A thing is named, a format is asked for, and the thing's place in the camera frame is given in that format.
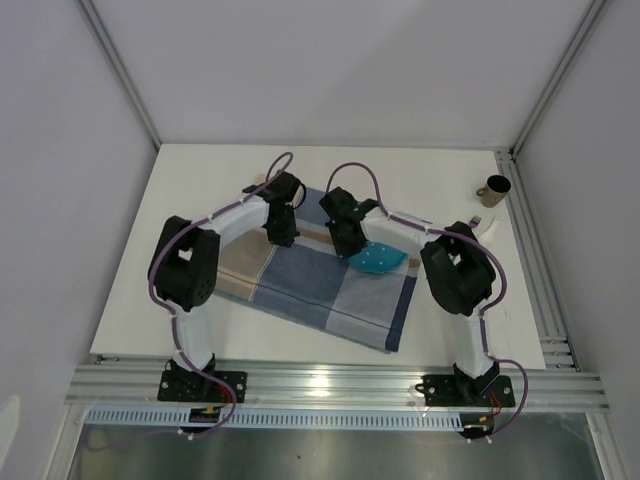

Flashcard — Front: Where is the white slotted cable duct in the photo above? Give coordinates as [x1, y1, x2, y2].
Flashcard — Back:
[85, 406, 463, 432]

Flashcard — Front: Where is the left aluminium frame post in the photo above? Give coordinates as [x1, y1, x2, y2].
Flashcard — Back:
[74, 0, 162, 153]

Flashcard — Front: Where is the purple teal fork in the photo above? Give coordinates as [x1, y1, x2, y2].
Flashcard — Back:
[469, 215, 482, 228]

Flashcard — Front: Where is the right aluminium frame post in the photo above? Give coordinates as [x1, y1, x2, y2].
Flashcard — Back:
[509, 0, 611, 159]

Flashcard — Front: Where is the blue beige checked cloth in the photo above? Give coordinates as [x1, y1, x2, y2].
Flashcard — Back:
[215, 188, 421, 353]

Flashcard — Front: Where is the brown mug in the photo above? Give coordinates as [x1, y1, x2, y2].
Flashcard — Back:
[476, 175, 512, 208]

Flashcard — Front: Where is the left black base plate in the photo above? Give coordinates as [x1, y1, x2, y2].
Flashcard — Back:
[157, 361, 248, 404]

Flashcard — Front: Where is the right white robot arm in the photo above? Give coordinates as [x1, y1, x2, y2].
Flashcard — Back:
[319, 187, 504, 404]

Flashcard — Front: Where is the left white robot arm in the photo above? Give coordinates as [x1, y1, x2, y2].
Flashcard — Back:
[147, 171, 306, 401]

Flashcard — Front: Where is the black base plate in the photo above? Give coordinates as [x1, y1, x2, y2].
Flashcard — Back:
[157, 361, 248, 404]
[415, 374, 516, 408]

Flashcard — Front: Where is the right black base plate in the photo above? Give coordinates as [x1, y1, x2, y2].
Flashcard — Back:
[415, 374, 516, 408]

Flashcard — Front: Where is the teal dotted plate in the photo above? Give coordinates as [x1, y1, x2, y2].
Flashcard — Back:
[347, 242, 408, 275]

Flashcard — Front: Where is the aluminium frame post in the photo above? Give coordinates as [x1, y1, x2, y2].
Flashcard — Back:
[509, 0, 611, 159]
[74, 0, 162, 153]

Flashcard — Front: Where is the white ceramic spoon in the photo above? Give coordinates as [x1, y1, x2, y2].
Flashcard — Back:
[478, 216, 500, 245]

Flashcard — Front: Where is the aluminium mounting rail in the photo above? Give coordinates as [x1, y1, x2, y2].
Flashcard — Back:
[65, 357, 610, 413]

